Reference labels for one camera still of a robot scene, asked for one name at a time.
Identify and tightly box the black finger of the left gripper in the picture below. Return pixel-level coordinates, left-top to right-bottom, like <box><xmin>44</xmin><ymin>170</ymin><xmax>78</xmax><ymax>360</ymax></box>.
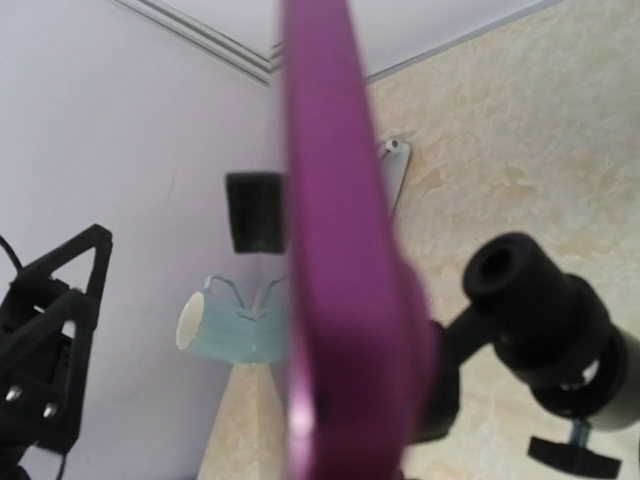
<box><xmin>9</xmin><ymin>223</ymin><xmax>115</xmax><ymax>446</ymax></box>

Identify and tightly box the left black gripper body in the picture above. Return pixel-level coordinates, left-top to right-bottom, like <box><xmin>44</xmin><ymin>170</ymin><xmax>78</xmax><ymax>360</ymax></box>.
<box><xmin>0</xmin><ymin>234</ymin><xmax>76</xmax><ymax>480</ymax></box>

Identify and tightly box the purple phone black screen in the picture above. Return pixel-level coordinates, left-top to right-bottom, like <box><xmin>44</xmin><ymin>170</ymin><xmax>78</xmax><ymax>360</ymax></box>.
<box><xmin>282</xmin><ymin>1</ymin><xmax>439</xmax><ymax>479</ymax></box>

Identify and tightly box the grey folding phone stand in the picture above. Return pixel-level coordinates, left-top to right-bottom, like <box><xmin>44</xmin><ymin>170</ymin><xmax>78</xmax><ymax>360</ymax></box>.
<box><xmin>377</xmin><ymin>138</ymin><xmax>412</xmax><ymax>215</ymax></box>

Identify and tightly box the tall black phone stand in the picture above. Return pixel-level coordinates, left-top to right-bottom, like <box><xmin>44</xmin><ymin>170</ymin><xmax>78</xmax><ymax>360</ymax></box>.
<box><xmin>225</xmin><ymin>172</ymin><xmax>639</xmax><ymax>479</ymax></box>

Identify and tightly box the light blue cup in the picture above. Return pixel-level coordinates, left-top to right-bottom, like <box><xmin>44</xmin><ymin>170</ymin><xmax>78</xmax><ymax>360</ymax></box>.
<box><xmin>175</xmin><ymin>275</ymin><xmax>289</xmax><ymax>364</ymax></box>

